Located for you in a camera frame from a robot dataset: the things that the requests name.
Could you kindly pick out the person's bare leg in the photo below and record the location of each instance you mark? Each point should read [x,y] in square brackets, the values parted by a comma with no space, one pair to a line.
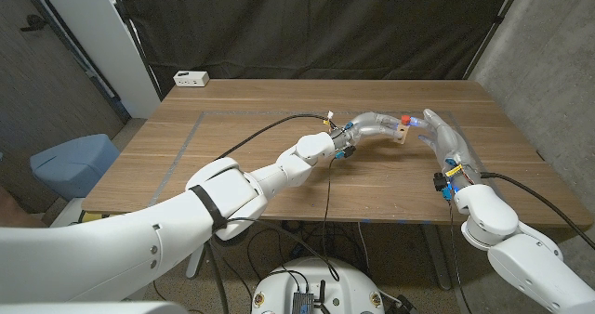
[14,212]

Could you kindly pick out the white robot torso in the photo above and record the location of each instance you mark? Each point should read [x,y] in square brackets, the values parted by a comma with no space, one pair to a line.
[339,281]

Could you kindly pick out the black curtain backdrop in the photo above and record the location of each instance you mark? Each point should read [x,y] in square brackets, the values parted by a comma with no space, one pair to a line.
[316,26]

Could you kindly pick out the small wooden block with holes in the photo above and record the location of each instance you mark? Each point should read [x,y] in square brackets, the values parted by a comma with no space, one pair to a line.
[401,134]

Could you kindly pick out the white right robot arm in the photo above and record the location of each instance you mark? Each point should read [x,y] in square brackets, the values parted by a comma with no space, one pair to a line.
[520,258]

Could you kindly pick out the black backdrop stand pole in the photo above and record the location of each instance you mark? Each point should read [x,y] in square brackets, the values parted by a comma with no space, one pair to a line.
[137,44]
[495,23]

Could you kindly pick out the white power strip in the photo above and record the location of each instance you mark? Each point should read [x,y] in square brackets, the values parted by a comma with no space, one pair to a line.
[190,78]

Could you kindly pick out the blue padded stool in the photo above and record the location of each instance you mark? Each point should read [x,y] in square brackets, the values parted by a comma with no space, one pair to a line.
[74,163]

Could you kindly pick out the white cabinet panel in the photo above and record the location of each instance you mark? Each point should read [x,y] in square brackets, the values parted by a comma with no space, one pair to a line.
[102,40]

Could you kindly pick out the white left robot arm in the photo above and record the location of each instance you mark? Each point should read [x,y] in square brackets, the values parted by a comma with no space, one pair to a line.
[162,239]

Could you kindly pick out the red screw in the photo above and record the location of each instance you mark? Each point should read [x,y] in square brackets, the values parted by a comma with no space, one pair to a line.
[405,120]

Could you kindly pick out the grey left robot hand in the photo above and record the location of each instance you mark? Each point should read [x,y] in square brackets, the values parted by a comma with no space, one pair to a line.
[367,124]

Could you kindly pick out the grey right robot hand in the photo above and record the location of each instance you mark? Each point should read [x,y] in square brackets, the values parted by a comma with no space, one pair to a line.
[448,142]

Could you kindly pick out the white table leg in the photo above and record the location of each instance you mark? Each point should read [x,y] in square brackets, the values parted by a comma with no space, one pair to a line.
[195,260]

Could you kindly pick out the black round floor fan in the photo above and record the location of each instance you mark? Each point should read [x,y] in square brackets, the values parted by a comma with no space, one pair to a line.
[239,237]

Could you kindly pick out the grey table leg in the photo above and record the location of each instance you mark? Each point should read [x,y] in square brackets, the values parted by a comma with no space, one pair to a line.
[434,253]

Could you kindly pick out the grey electronics module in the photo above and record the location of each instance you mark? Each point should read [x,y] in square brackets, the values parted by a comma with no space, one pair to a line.
[303,303]

